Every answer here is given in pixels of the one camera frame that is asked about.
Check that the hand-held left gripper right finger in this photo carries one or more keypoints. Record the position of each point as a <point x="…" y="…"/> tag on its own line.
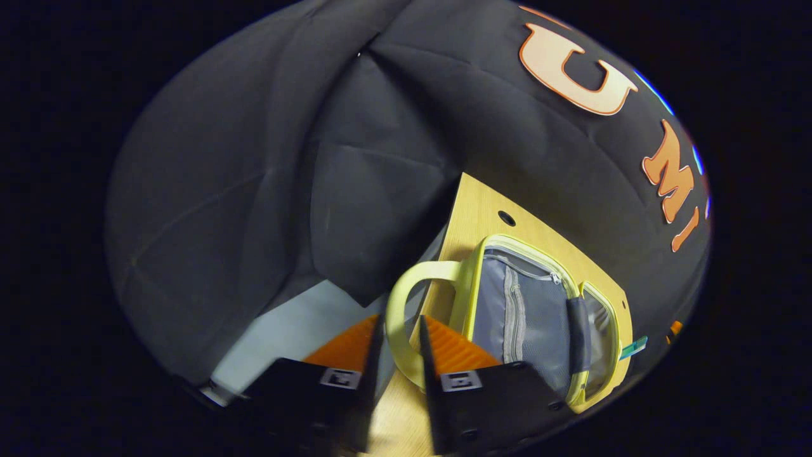
<point x="431" y="406"/>

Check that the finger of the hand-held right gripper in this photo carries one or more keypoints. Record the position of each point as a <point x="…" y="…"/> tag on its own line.
<point x="674" y="331"/>

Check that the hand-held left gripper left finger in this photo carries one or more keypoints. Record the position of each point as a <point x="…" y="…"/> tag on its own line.
<point x="373" y="393"/>

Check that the pale yellow suitcase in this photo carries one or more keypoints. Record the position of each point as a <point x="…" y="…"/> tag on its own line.
<point x="539" y="317"/>

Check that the black backdrop cloth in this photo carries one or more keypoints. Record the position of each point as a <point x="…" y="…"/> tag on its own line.
<point x="254" y="190"/>

